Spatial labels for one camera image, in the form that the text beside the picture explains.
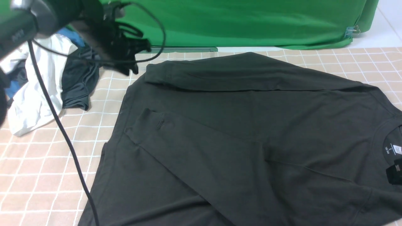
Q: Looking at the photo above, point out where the blue crumpled garment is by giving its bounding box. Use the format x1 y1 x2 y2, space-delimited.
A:
1 28 85 99

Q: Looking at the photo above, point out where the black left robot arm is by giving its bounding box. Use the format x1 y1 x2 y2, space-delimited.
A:
1 0 151 75

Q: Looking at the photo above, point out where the dark teal crumpled shirt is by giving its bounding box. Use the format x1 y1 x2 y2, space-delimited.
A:
5 57 100 111

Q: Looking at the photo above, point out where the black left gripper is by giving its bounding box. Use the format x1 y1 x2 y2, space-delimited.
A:
75 19 151 76

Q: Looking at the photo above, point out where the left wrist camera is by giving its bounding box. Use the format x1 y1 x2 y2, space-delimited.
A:
102 1 125 21

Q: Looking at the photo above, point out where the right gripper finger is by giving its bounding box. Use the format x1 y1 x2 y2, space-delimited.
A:
386 159 402 186

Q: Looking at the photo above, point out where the beige checkered tablecloth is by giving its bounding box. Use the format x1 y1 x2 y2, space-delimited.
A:
0 47 402 226

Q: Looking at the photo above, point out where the metal binder clip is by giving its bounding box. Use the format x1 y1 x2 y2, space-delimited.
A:
344 25 361 38

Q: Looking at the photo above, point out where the green backdrop cloth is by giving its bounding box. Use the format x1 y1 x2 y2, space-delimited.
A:
0 0 379 51

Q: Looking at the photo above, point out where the white crumpled shirt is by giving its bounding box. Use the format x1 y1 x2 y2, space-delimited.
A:
1 43 67 137

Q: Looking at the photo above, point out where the dark gray long-sleeved shirt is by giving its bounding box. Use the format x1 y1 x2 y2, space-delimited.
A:
90 52 401 226

